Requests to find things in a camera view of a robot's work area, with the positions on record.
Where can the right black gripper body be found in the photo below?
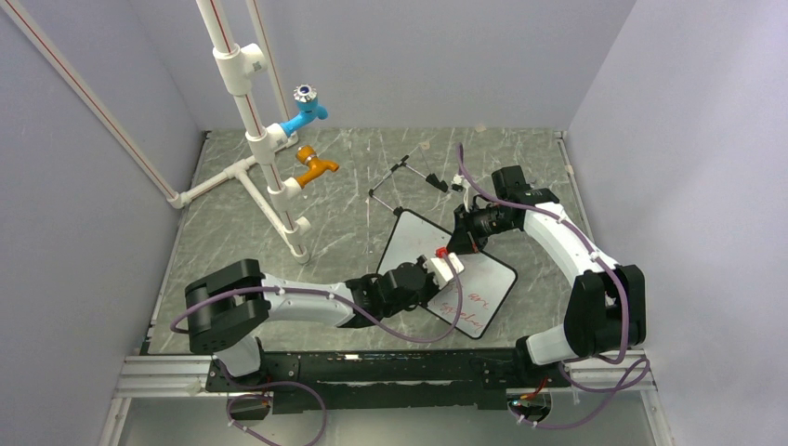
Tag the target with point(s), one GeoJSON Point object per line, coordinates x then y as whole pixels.
{"type": "Point", "coordinates": [487, 221]}

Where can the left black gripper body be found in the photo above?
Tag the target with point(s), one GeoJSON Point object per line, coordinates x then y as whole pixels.
{"type": "Point", "coordinates": [429, 290]}

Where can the small black-framed whiteboard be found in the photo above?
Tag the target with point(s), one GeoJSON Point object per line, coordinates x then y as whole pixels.
{"type": "Point", "coordinates": [472, 287]}

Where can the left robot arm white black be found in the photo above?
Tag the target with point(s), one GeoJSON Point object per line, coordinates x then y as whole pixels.
{"type": "Point", "coordinates": [224, 307]}

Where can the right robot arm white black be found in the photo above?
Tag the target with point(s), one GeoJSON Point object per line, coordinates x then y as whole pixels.
{"type": "Point", "coordinates": [606, 310]}

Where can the orange faucet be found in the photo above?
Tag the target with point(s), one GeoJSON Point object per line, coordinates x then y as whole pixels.
{"type": "Point", "coordinates": [316, 166]}

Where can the blue faucet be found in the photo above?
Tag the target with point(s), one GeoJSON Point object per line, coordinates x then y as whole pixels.
{"type": "Point", "coordinates": [309, 109]}

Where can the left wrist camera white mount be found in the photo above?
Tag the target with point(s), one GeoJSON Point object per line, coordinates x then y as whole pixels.
{"type": "Point", "coordinates": [445, 267]}

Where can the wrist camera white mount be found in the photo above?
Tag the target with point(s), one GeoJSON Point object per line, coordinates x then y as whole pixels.
{"type": "Point", "coordinates": [461, 185]}
{"type": "Point", "coordinates": [445, 267]}

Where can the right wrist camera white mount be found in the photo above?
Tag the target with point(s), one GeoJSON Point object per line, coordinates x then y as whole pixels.
{"type": "Point", "coordinates": [461, 185]}

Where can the black wire whiteboard stand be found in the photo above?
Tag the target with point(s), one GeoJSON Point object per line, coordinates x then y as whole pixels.
{"type": "Point", "coordinates": [411, 178]}

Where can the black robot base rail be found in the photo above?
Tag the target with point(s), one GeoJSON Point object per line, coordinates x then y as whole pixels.
{"type": "Point", "coordinates": [483, 378]}

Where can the aluminium extrusion frame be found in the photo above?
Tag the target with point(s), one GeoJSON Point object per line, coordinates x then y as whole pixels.
{"type": "Point", "coordinates": [162, 400]}

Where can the white PVC pipe frame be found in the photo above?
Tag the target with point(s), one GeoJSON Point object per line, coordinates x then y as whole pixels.
{"type": "Point", "coordinates": [259, 174]}

